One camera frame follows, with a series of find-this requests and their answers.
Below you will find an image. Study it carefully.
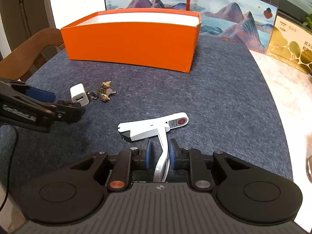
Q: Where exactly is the white usb charger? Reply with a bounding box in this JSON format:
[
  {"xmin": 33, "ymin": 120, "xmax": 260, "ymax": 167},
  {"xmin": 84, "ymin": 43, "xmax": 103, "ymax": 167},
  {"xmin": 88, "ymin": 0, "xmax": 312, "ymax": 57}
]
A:
[{"xmin": 70, "ymin": 83, "xmax": 89, "ymax": 107}]

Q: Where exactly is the black cable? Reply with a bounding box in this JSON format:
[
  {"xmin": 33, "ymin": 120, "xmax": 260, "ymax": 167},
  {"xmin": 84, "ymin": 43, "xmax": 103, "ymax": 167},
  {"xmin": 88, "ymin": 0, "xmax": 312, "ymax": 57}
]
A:
[{"xmin": 0, "ymin": 123, "xmax": 20, "ymax": 212}]

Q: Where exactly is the brown wooden chair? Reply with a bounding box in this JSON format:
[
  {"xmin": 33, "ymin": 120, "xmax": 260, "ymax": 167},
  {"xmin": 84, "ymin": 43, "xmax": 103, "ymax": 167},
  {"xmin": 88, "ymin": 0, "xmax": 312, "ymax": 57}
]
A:
[{"xmin": 1, "ymin": 28, "xmax": 65, "ymax": 82}]

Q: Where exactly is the right mountain picture box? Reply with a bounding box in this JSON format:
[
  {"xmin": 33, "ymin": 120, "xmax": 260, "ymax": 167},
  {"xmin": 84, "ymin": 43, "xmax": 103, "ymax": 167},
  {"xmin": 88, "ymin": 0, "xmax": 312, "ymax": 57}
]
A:
[{"xmin": 190, "ymin": 0, "xmax": 278, "ymax": 53}]

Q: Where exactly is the gold gift box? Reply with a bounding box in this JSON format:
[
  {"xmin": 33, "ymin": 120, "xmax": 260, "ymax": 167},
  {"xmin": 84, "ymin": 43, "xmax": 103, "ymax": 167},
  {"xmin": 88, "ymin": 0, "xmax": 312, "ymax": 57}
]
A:
[{"xmin": 266, "ymin": 16, "xmax": 312, "ymax": 74}]

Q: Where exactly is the grey felt mat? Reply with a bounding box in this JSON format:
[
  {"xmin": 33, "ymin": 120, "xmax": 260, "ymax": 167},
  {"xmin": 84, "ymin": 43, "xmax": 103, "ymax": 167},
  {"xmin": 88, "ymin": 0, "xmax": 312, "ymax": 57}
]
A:
[{"xmin": 1, "ymin": 34, "xmax": 293, "ymax": 197}]

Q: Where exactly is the green plant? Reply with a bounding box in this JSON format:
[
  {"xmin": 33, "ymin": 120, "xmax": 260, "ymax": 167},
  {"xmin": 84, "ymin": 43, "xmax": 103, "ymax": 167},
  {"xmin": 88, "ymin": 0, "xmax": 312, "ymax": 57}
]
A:
[{"xmin": 302, "ymin": 13, "xmax": 312, "ymax": 32}]

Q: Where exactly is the orange cardboard box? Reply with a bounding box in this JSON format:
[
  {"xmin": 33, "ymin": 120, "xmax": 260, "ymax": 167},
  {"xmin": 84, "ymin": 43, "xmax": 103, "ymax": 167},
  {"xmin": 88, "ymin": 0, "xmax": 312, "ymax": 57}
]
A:
[{"xmin": 61, "ymin": 8, "xmax": 201, "ymax": 73}]

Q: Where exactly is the white phone stand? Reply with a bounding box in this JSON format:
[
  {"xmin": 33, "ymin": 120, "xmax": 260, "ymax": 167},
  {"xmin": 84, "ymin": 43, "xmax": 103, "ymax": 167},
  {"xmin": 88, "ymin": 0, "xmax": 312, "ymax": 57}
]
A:
[{"xmin": 117, "ymin": 112, "xmax": 189, "ymax": 182}]

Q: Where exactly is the small cat figurine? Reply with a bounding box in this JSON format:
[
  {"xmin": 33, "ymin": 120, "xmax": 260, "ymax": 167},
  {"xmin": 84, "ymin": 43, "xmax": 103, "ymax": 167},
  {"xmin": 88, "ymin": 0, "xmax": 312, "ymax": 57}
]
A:
[{"xmin": 87, "ymin": 81, "xmax": 116, "ymax": 103}]

